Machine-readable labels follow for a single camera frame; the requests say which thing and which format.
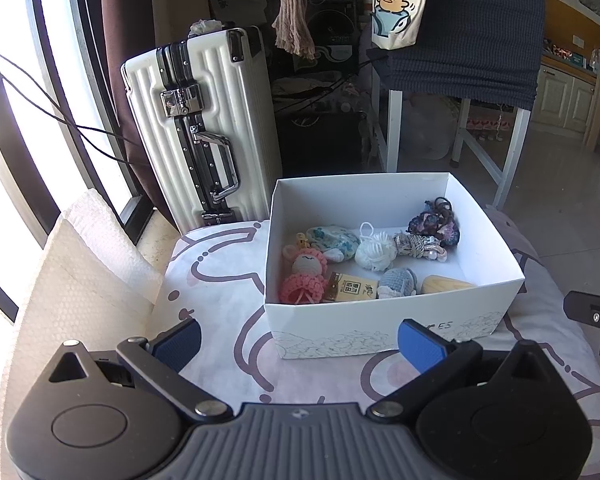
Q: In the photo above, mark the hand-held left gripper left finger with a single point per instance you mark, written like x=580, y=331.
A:
x=177, y=346

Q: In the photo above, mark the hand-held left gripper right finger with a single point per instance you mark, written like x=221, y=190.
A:
x=420, y=346

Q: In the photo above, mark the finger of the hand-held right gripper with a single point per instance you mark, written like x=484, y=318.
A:
x=585, y=306

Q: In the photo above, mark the oval wooden block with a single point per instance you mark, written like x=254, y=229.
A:
x=442, y=285

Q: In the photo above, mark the blue crochet mouse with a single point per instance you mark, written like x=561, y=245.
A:
x=397, y=282

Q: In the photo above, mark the small tan packet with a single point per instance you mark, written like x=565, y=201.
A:
x=352, y=289

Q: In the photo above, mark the white shoe box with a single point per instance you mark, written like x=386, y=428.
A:
x=330, y=327

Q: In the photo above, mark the white crochet pouch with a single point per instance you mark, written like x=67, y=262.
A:
x=375, y=255

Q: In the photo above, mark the purple crochet item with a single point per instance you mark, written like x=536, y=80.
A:
x=437, y=222

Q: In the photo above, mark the blue floral fabric pouch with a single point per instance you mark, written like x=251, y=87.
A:
x=335, y=242

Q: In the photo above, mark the pink crochet doll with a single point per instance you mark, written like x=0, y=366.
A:
x=305, y=272

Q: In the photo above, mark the printed blanket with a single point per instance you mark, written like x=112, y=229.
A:
x=215, y=270

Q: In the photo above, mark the white foam sheet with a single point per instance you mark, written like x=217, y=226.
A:
x=80, y=270

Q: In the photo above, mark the cream cabinets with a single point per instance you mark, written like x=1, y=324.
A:
x=555, y=95

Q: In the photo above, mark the translucent plastic bag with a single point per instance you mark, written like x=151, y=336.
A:
x=430, y=130

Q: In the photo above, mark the white ribbed suitcase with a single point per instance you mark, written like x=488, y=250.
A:
x=240, y=125

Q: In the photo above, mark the dark blue knitted cloth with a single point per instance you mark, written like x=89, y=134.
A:
x=480, y=25

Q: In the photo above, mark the black patterned box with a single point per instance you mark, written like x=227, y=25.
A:
x=330, y=55

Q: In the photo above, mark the crumpled white tissue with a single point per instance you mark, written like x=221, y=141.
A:
x=205, y=26

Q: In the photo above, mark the brown curtain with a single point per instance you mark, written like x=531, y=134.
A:
x=130, y=25

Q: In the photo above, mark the duck print tote bag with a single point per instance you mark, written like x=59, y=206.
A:
x=395, y=10

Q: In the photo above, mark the white frame table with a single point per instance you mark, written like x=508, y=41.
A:
x=395, y=130

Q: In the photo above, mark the white wall socket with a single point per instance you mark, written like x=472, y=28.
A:
x=577, y=40

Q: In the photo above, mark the dark window frame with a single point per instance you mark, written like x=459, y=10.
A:
x=82, y=60

